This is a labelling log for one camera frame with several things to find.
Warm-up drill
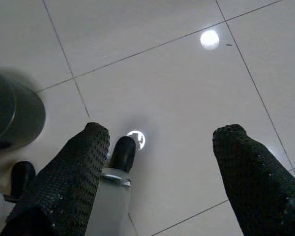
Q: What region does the silver robot right leg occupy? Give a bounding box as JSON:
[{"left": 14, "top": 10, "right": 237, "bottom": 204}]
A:
[{"left": 85, "top": 136, "right": 138, "bottom": 236}]

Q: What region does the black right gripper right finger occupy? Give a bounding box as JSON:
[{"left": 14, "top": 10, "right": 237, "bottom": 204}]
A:
[{"left": 212, "top": 124, "right": 295, "bottom": 236}]

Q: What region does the silver robot leg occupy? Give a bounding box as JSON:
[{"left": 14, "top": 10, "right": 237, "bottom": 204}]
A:
[
  {"left": 3, "top": 161, "right": 36, "bottom": 205},
  {"left": 85, "top": 136, "right": 138, "bottom": 236}
]

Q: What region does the silver robot left leg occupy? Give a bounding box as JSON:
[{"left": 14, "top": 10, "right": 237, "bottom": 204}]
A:
[{"left": 3, "top": 161, "right": 36, "bottom": 205}]

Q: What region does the grey cylindrical robot hip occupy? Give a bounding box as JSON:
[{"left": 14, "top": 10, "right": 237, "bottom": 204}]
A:
[{"left": 0, "top": 65, "right": 46, "bottom": 151}]

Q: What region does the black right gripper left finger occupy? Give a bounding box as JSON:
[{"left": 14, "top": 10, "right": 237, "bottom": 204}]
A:
[{"left": 0, "top": 122, "right": 111, "bottom": 236}]

